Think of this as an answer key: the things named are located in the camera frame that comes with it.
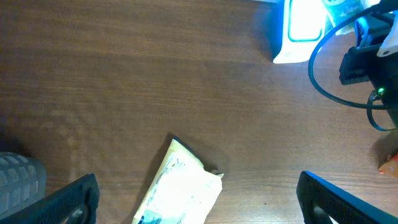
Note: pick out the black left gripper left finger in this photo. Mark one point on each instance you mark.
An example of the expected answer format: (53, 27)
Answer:
(74, 203)

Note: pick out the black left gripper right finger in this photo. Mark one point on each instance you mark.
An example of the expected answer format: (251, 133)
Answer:
(323, 202)

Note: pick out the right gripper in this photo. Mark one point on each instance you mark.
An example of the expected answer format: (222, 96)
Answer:
(361, 63)

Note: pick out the orange spaghetti pasta packet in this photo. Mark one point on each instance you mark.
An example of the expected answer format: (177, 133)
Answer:
(390, 166)

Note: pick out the yellow white wipes packet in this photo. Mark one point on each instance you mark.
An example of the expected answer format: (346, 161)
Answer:
(182, 191)

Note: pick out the small teal tissue pack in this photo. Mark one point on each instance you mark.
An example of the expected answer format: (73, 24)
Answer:
(338, 11)

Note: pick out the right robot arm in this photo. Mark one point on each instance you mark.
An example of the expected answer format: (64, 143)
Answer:
(386, 94)

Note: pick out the grey plastic mesh basket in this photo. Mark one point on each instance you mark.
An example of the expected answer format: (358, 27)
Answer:
(23, 181)

